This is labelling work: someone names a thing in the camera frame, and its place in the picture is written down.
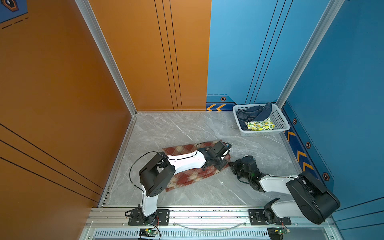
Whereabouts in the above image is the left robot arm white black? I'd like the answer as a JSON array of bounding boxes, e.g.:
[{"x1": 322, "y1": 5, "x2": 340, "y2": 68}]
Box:
[{"x1": 130, "y1": 141, "x2": 232, "y2": 226}]

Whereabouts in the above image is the aluminium front rail frame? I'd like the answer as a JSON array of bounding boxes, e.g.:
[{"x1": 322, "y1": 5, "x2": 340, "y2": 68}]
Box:
[{"x1": 79, "y1": 206, "x2": 343, "y2": 240}]

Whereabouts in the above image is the left green circuit board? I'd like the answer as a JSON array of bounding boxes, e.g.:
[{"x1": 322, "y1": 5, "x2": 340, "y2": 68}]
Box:
[{"x1": 138, "y1": 228, "x2": 160, "y2": 240}]

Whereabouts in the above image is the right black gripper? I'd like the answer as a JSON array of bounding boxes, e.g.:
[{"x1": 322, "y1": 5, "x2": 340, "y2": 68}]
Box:
[{"x1": 227, "y1": 159, "x2": 252, "y2": 182}]

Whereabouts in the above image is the green circuit board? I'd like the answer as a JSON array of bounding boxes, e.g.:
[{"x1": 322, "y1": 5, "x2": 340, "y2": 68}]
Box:
[
  {"x1": 138, "y1": 228, "x2": 160, "y2": 240},
  {"x1": 267, "y1": 229, "x2": 290, "y2": 240}
]

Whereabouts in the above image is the grey cable on rail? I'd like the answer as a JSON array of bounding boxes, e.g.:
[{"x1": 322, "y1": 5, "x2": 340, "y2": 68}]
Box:
[{"x1": 173, "y1": 222, "x2": 247, "y2": 232}]

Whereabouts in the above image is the white plastic laundry basket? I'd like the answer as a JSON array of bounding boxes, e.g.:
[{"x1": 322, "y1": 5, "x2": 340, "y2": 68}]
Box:
[{"x1": 233, "y1": 104, "x2": 290, "y2": 137}]

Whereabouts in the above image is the dark blue denim skirt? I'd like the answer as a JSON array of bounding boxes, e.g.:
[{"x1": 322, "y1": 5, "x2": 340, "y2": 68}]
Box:
[{"x1": 236, "y1": 103, "x2": 272, "y2": 131}]

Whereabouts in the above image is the left aluminium corner post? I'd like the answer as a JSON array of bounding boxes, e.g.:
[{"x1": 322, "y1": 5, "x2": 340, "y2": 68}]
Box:
[{"x1": 75, "y1": 0, "x2": 137, "y2": 117}]

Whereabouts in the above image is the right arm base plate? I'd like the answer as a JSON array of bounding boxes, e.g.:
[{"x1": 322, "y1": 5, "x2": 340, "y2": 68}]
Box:
[{"x1": 248, "y1": 209, "x2": 292, "y2": 226}]

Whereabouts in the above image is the lemon print skirt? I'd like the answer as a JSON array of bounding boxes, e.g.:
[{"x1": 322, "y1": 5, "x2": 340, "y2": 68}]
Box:
[{"x1": 246, "y1": 118, "x2": 275, "y2": 131}]

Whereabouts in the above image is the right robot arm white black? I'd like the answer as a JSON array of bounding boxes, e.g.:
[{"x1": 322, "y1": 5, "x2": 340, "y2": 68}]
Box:
[{"x1": 229, "y1": 156, "x2": 341, "y2": 225}]

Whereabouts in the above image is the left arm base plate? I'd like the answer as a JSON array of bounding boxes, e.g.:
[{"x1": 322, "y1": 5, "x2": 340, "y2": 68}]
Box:
[{"x1": 125, "y1": 208, "x2": 170, "y2": 226}]

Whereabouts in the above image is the red plaid skirt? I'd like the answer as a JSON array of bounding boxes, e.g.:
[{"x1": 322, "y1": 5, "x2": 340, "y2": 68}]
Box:
[{"x1": 163, "y1": 140, "x2": 228, "y2": 192}]

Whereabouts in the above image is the aluminium corner post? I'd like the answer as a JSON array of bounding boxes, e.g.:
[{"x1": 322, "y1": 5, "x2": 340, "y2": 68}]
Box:
[
  {"x1": 277, "y1": 0, "x2": 345, "y2": 109},
  {"x1": 75, "y1": 0, "x2": 137, "y2": 117}
]

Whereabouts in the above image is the right aluminium corner post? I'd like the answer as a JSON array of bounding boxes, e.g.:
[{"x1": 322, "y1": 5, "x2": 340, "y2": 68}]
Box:
[{"x1": 277, "y1": 0, "x2": 345, "y2": 109}]

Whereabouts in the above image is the right green circuit board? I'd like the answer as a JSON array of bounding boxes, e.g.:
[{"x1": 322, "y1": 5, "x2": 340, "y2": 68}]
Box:
[{"x1": 267, "y1": 229, "x2": 290, "y2": 240}]

